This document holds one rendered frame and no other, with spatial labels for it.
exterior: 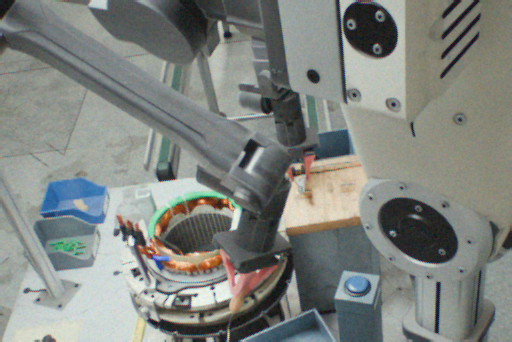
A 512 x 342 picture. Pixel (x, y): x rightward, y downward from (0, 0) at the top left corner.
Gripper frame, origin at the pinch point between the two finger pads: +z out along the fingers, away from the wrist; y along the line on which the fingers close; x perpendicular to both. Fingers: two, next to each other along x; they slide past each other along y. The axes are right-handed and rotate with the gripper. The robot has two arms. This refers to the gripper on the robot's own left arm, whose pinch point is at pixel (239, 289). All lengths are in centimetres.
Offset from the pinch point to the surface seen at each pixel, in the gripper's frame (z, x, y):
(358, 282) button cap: 7.1, 0.5, -29.2
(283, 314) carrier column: 27.4, -13.8, -29.6
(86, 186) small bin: 44, -94, -25
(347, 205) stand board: 2.3, -15.2, -39.4
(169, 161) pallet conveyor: 40, -94, -52
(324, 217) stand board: 4.6, -15.7, -34.3
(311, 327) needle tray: 13.7, 1.5, -19.0
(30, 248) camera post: 38, -64, 4
